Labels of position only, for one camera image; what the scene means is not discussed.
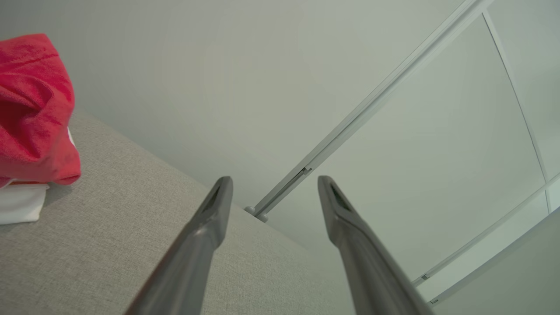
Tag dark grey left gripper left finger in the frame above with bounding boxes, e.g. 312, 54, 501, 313
125, 176, 234, 315

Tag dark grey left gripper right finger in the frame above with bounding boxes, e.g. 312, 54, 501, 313
318, 176, 434, 315

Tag red Bulls basketball jersey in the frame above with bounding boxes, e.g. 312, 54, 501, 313
0, 182, 50, 225

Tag red shorts with white stripe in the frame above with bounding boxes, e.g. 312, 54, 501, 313
0, 34, 82, 189

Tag grey wall frame rail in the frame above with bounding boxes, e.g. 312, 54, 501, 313
429, 206, 560, 305
413, 173, 560, 287

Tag grey metal partition post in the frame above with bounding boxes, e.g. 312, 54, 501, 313
244, 0, 493, 223

